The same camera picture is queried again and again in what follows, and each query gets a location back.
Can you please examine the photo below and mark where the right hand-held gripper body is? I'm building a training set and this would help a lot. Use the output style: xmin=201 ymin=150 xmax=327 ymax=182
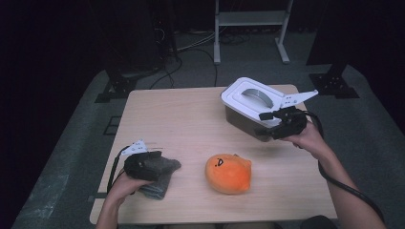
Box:
xmin=269 ymin=89 xmax=320 ymax=141

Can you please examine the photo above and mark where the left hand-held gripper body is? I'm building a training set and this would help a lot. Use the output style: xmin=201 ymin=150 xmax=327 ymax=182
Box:
xmin=120 ymin=138 xmax=160 ymax=182

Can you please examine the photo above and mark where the brown transparent storage box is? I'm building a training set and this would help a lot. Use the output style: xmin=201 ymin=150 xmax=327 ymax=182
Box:
xmin=224 ymin=106 xmax=279 ymax=143

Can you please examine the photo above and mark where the white box lid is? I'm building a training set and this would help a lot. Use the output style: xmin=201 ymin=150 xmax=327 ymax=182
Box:
xmin=220 ymin=76 xmax=288 ymax=130

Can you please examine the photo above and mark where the gray cloth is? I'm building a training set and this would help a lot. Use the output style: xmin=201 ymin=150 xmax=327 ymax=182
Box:
xmin=138 ymin=156 xmax=182 ymax=201

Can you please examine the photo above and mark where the orange plush toy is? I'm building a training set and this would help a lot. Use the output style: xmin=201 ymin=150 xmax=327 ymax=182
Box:
xmin=204 ymin=153 xmax=253 ymax=196

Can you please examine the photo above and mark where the person's right hand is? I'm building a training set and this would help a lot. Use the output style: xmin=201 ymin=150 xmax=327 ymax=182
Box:
xmin=281 ymin=120 xmax=332 ymax=160

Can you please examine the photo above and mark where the person's left hand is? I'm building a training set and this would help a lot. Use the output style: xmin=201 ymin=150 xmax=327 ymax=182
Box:
xmin=106 ymin=171 xmax=155 ymax=208

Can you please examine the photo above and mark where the black tape strip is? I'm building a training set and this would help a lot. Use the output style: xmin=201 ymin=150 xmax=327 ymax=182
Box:
xmin=87 ymin=192 xmax=110 ymax=203

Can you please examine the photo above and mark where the black metal stand base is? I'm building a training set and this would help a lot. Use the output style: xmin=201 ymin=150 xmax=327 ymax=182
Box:
xmin=309 ymin=61 xmax=361 ymax=100
xmin=94 ymin=74 xmax=139 ymax=104

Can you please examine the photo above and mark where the dark rounded object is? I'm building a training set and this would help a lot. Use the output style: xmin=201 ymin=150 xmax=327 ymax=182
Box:
xmin=300 ymin=215 xmax=339 ymax=229

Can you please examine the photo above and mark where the dark equipment rack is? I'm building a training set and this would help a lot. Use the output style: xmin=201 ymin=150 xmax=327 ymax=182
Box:
xmin=104 ymin=0 xmax=180 ymax=73

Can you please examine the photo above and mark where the left hand-held gripper cable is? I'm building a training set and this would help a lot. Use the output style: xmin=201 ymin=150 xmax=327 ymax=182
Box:
xmin=106 ymin=145 xmax=132 ymax=196

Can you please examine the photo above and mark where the hand-held gripper cable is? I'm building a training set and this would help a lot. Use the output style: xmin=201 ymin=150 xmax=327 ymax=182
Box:
xmin=301 ymin=109 xmax=387 ymax=223
xmin=106 ymin=145 xmax=132 ymax=196

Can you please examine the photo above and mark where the right hand-held gripper cable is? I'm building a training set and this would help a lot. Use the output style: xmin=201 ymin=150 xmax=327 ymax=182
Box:
xmin=301 ymin=109 xmax=387 ymax=223

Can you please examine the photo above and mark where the black floor cable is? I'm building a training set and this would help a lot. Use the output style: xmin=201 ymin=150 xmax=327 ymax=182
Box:
xmin=176 ymin=47 xmax=220 ymax=88
xmin=148 ymin=56 xmax=184 ymax=91

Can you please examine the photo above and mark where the white metal stand frame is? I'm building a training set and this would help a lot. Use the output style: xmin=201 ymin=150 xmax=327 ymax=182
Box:
xmin=213 ymin=0 xmax=294 ymax=66

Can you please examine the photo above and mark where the white floor cable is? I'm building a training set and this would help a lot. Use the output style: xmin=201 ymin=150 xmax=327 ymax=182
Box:
xmin=176 ymin=31 xmax=217 ymax=52

